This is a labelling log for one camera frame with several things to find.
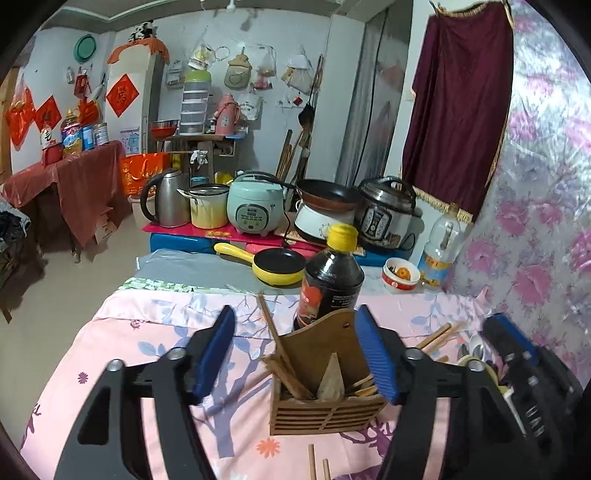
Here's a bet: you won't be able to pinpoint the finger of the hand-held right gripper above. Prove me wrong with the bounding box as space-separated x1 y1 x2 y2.
482 313 548 439

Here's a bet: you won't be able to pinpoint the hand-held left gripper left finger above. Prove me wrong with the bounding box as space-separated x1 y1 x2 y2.
53 305 237 480

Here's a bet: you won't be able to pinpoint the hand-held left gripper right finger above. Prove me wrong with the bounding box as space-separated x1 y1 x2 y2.
355 305 541 480

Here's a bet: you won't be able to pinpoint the wooden utensil holder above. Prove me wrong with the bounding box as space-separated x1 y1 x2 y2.
261 308 389 437

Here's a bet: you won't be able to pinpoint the red and white bowl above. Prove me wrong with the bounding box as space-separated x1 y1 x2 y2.
381 257 422 292

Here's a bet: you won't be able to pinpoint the pink deer print cloth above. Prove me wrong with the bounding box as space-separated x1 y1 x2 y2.
21 291 509 480

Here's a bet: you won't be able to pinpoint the dark soy sauce bottle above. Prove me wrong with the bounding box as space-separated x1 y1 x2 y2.
293 223 365 330

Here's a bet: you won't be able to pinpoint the grey mat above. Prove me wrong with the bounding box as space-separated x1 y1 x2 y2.
136 249 393 296

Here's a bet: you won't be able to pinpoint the yellow frying pan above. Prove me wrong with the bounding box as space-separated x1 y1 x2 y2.
213 242 308 288

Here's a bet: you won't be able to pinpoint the clear plastic oil bottle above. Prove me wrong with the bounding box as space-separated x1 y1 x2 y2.
418 205 466 289

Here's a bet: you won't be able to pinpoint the blue platform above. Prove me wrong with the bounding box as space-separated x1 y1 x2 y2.
150 228 411 266

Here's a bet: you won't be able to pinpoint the steel pressure cooker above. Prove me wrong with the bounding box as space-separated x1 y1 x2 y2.
355 175 423 250

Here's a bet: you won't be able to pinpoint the cream enamel pot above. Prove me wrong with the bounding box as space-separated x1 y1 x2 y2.
178 183 230 229

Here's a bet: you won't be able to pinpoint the white electric stove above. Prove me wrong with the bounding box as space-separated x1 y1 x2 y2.
294 200 358 243

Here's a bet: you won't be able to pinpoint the light green rice cooker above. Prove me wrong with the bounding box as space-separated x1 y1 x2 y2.
226 171 296 237

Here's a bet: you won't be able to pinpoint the steel electric kettle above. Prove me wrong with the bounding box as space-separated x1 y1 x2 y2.
140 168 191 228

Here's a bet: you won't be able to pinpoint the brown frying pan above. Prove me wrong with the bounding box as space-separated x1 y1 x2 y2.
295 179 363 212

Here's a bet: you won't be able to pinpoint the cardboard box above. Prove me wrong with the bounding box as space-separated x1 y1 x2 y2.
95 208 116 243

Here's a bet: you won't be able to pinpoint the orange gift box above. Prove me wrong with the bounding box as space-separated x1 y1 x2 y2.
121 154 174 197

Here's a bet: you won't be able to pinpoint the leaning wooden sticks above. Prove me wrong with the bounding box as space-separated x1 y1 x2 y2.
276 129 310 181

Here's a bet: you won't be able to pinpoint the wooden shelf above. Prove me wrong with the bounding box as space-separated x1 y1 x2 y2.
164 134 245 185

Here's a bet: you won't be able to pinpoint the table with red cloth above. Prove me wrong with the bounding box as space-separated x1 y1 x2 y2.
2 141 132 264

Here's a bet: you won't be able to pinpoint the maroon curtain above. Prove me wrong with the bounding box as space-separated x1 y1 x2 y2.
402 2 514 222

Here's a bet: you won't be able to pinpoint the red basin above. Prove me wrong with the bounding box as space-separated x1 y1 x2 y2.
150 119 180 139

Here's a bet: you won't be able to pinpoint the pink thermos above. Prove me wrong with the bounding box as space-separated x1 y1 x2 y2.
215 93 241 137

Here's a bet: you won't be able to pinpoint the black bag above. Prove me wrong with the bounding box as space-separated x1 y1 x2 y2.
0 203 31 241

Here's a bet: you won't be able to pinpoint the grey sheer curtain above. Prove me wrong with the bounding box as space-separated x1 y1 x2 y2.
337 9 411 185

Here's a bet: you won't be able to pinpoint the grey stacked container green lid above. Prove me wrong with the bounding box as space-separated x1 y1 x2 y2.
179 69 212 136

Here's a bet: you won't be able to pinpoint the white tote bag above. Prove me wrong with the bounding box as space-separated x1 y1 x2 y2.
242 90 264 121

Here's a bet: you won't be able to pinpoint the white refrigerator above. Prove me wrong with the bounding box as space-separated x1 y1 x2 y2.
108 39 167 155

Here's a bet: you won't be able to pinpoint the yellow cooking oil bottle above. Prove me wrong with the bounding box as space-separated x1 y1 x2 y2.
61 109 84 155

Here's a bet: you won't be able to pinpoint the red diamond poster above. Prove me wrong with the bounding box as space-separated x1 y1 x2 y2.
106 74 140 117
34 95 62 134

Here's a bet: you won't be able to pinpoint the beige bear shaped bag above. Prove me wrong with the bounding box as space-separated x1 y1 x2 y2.
225 53 252 89

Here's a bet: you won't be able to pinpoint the hanging white bag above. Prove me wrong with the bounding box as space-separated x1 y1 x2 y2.
281 46 312 95

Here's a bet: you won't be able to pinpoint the hanging clear plastic bag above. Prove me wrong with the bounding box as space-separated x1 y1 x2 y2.
189 39 214 70

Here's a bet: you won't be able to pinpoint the red hanging decoration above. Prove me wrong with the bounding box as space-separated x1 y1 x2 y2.
4 85 37 148

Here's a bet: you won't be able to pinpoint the orange cloth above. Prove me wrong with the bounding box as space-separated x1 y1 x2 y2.
107 38 171 65

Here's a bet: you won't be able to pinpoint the green basin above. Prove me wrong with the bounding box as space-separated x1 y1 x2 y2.
74 34 99 64

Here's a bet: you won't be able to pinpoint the floral wall covering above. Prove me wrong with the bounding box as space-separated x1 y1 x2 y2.
443 0 591 370

